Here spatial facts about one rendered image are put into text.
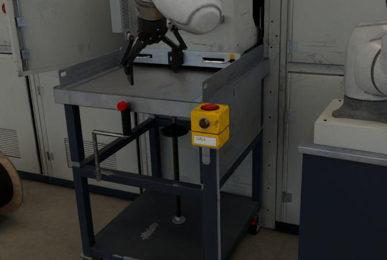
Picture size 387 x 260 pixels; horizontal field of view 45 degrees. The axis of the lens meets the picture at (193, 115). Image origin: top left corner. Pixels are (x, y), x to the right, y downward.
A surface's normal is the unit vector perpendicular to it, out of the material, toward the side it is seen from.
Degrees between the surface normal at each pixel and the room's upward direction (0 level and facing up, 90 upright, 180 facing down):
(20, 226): 0
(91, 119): 90
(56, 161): 90
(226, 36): 90
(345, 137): 90
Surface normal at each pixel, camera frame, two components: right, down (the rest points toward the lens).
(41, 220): -0.04, -0.95
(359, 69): -0.95, 0.14
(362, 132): -0.45, 0.30
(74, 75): 0.91, 0.11
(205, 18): 0.41, 0.72
